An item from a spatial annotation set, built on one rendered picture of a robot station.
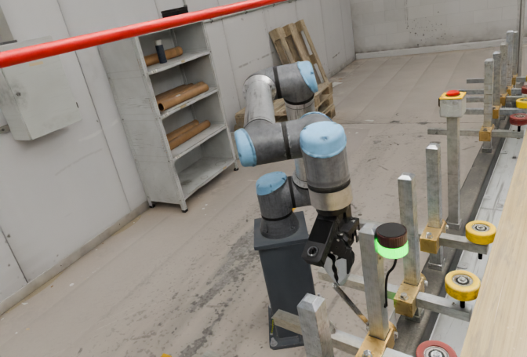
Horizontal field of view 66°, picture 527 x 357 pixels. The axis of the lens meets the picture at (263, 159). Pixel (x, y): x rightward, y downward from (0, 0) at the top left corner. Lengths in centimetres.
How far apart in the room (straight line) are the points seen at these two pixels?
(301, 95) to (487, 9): 740
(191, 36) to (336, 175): 342
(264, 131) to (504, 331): 67
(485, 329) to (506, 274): 20
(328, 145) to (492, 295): 57
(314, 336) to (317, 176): 30
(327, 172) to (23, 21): 284
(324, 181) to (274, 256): 116
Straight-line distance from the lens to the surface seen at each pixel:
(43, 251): 346
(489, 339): 105
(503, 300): 114
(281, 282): 205
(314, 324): 72
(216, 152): 441
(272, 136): 92
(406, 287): 126
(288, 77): 145
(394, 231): 87
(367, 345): 106
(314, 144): 80
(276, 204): 186
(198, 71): 418
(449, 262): 157
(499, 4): 871
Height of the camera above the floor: 165
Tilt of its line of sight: 22 degrees down
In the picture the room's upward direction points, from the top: 11 degrees counter-clockwise
